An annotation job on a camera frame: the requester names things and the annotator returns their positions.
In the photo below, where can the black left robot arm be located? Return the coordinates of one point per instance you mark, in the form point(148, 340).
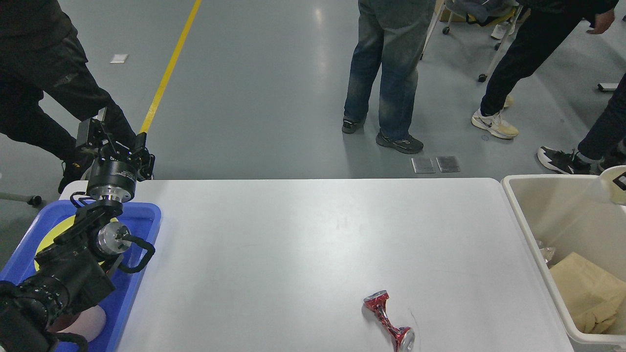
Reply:
point(75, 271)

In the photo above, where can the yellow plate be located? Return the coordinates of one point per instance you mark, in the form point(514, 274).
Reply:
point(54, 234)

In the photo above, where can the crushed red can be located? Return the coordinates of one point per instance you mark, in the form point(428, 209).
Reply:
point(403, 336)

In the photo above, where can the person in blue jeans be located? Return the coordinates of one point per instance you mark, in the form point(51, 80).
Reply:
point(391, 37)

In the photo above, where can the person at left edge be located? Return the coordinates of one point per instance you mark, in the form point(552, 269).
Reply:
point(41, 54)

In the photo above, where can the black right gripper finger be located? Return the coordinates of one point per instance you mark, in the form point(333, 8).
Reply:
point(620, 181)

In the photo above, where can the foil tray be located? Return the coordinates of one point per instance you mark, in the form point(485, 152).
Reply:
point(547, 252)

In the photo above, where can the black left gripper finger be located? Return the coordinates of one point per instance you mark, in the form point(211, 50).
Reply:
point(141, 159)
point(94, 138)

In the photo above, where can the brown paper bag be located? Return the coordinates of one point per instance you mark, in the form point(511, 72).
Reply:
point(591, 294)

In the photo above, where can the pink mug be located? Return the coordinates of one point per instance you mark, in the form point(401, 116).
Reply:
point(88, 324)

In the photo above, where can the beige plastic bin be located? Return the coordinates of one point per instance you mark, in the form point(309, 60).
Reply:
point(570, 213)

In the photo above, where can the blue plastic tray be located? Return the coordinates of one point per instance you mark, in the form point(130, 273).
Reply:
point(142, 219)

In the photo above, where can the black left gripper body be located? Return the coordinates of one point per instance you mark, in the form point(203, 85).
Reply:
point(112, 180)

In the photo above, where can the metal floor plates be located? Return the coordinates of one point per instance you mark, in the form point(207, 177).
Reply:
point(430, 165)

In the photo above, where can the person in black trousers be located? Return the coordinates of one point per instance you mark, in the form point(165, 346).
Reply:
point(603, 145)

